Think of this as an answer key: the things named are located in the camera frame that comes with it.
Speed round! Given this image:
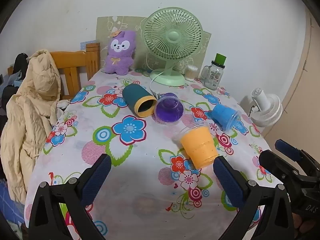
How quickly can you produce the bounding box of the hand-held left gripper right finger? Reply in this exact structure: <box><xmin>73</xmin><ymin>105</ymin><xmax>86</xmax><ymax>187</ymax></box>
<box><xmin>212</xmin><ymin>156</ymin><xmax>297</xmax><ymax>240</ymax></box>

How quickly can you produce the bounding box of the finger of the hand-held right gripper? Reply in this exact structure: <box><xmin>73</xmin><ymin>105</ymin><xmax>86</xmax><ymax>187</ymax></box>
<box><xmin>275</xmin><ymin>139</ymin><xmax>304</xmax><ymax>164</ymax></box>
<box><xmin>258</xmin><ymin>149</ymin><xmax>292</xmax><ymax>180</ymax></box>

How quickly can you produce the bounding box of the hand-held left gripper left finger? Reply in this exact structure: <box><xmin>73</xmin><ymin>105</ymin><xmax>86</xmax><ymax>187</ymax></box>
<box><xmin>28</xmin><ymin>154</ymin><xmax>112</xmax><ymax>240</ymax></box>

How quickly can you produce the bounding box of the orange plastic cup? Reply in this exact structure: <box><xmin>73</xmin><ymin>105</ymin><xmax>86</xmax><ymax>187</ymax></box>
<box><xmin>172</xmin><ymin>126</ymin><xmax>219</xmax><ymax>170</ymax></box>

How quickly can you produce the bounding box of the blue plastic cup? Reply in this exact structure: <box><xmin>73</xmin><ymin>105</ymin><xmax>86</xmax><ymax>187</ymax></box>
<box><xmin>211</xmin><ymin>104</ymin><xmax>242</xmax><ymax>132</ymax></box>

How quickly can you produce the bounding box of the teal cup with yellow rim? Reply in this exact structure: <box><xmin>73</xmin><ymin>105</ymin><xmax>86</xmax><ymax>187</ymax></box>
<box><xmin>122</xmin><ymin>84</ymin><xmax>157</xmax><ymax>118</ymax></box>

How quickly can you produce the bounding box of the purple plastic cup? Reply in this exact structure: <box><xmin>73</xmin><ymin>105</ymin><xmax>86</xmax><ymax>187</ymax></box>
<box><xmin>154</xmin><ymin>92</ymin><xmax>185</xmax><ymax>125</ymax></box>

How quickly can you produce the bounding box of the person's right hand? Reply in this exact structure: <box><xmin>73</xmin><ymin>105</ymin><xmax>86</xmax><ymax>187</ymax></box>
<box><xmin>292</xmin><ymin>213</ymin><xmax>320</xmax><ymax>240</ymax></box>

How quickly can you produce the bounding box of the floral tablecloth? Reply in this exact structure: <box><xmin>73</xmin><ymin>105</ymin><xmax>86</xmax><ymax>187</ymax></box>
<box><xmin>24</xmin><ymin>69</ymin><xmax>282</xmax><ymax>240</ymax></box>

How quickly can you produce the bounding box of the white floor fan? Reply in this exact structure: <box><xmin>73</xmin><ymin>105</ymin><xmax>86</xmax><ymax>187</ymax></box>
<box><xmin>250</xmin><ymin>88</ymin><xmax>283</xmax><ymax>128</ymax></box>

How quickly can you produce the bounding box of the beige padded jacket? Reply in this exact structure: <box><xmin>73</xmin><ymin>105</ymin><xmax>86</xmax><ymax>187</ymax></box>
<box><xmin>0</xmin><ymin>49</ymin><xmax>62</xmax><ymax>204</ymax></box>

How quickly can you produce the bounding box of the glass mug with green lid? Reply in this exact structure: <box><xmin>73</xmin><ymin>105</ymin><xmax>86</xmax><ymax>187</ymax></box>
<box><xmin>201</xmin><ymin>53</ymin><xmax>227</xmax><ymax>90</ymax></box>

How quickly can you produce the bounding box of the cotton swab container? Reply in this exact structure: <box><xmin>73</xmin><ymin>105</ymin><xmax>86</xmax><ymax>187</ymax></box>
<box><xmin>185</xmin><ymin>65</ymin><xmax>198</xmax><ymax>82</ymax></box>

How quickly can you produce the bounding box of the wooden chair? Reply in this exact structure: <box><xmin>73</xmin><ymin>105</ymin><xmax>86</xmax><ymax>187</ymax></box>
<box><xmin>49</xmin><ymin>42</ymin><xmax>101</xmax><ymax>100</ymax></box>

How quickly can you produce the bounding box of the dark clothes pile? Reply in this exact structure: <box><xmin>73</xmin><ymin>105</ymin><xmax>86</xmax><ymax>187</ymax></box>
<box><xmin>0</xmin><ymin>53</ymin><xmax>28</xmax><ymax>122</ymax></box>

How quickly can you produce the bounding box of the purple plush toy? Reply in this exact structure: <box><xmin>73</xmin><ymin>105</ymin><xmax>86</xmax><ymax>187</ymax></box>
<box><xmin>102</xmin><ymin>30</ymin><xmax>137</xmax><ymax>75</ymax></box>

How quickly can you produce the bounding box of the blue patterned card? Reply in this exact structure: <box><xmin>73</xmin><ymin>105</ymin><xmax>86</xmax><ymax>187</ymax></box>
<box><xmin>80</xmin><ymin>40</ymin><xmax>97</xmax><ymax>51</ymax></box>

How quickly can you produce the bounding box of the green patterned board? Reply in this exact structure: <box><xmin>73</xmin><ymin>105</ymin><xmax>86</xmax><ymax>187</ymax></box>
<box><xmin>96</xmin><ymin>16</ymin><xmax>212</xmax><ymax>79</ymax></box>

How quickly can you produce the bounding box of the green desk fan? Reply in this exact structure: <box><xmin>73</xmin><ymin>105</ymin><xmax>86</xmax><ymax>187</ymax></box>
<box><xmin>141</xmin><ymin>7</ymin><xmax>203</xmax><ymax>86</ymax></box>

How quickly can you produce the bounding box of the white fan cable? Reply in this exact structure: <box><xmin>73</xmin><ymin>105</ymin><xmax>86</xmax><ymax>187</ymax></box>
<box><xmin>149</xmin><ymin>68</ymin><xmax>167</xmax><ymax>100</ymax></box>

